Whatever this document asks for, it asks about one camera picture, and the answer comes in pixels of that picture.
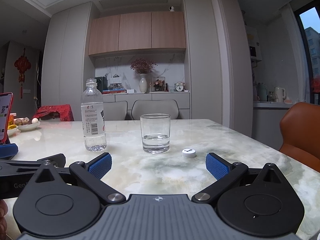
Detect white plate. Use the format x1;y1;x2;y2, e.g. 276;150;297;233
17;122;41;132

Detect grey dining chair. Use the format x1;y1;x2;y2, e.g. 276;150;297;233
102;101;129;121
132;99;181;120

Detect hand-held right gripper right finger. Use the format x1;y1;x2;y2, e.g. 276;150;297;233
191;152;285;203

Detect wooden wall cabinet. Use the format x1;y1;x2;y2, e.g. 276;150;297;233
88;11;187;57

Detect red smartphone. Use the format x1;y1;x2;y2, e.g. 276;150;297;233
0;92;14;143

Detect orange leather chair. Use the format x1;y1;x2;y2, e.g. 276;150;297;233
279;102;320;173

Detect window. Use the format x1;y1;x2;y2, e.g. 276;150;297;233
299;6;320;104

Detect green thermos jug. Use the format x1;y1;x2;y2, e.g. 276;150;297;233
257;82;268;101

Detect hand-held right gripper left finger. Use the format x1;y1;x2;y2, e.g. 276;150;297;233
34;153;126;204

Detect black speaker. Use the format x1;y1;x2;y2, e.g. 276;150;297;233
95;76;108;92

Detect dried pink flowers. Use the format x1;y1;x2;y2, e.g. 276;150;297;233
130;58;158;75

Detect white water heater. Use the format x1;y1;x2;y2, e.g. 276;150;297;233
246;26;263;62

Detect white ceramic vase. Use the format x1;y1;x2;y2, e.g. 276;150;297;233
139;74;148;93

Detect glass flower display case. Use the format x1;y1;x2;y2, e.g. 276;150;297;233
151;76;167;92

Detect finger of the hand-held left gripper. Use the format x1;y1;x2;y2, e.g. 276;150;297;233
0;153;66;173
0;143;19;160

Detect red patterned cloth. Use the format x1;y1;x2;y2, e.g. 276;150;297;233
34;104;73;122

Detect stack of books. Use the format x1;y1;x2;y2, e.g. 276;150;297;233
102;87;127;95

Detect clear plastic water bottle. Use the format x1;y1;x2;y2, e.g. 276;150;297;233
80;78;107;152

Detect clear drinking glass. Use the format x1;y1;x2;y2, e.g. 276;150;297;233
140;114;171;154

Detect red knot wall ornament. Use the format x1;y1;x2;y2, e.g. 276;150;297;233
14;48;32;99

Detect person's left hand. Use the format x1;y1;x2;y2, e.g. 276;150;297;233
0;199;8;240

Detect white electric kettle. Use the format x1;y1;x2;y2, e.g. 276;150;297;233
274;87;287;103

